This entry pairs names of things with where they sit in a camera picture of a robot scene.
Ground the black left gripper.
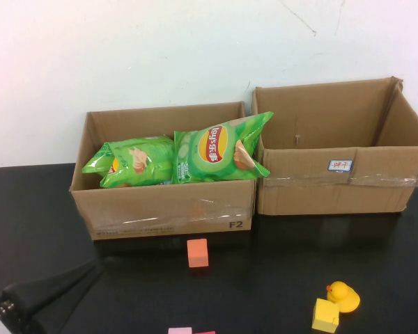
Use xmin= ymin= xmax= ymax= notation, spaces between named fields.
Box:
xmin=0 ymin=262 xmax=104 ymax=326

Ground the green Lay's chips bag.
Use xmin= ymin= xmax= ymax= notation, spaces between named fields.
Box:
xmin=172 ymin=111 xmax=274 ymax=184

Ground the cardboard box marked F2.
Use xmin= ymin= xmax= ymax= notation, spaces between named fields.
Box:
xmin=69 ymin=101 xmax=258 ymax=241

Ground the orange foam cube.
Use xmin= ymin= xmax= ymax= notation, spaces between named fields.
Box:
xmin=187 ymin=238 xmax=210 ymax=269

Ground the green chips bag, crumpled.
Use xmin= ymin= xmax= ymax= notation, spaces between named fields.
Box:
xmin=82 ymin=135 xmax=176 ymax=189

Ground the yellow foam cube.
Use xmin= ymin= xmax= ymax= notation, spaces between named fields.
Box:
xmin=311 ymin=298 xmax=339 ymax=331

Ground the cardboard box with white label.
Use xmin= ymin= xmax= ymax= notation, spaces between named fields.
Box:
xmin=251 ymin=77 xmax=418 ymax=216

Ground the yellow rubber duck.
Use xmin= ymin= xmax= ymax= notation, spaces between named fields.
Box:
xmin=326 ymin=280 xmax=361 ymax=313

